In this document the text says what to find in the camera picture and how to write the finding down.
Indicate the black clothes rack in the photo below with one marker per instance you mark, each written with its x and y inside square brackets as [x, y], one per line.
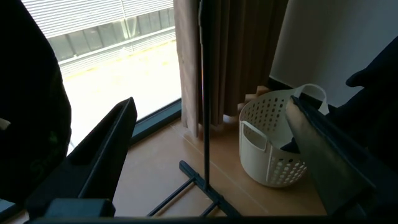
[206, 93]

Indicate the brown curtain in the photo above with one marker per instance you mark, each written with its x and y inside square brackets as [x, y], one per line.
[236, 56]

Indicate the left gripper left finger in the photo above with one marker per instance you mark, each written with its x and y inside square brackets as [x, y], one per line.
[59, 193]

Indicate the white laundry basket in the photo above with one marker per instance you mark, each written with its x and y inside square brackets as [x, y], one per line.
[258, 161]

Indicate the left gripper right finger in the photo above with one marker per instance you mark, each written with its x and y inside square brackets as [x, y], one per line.
[329, 168]

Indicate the black shorts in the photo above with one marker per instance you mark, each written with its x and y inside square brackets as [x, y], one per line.
[28, 109]

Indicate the window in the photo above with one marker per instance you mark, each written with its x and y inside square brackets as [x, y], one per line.
[124, 77]

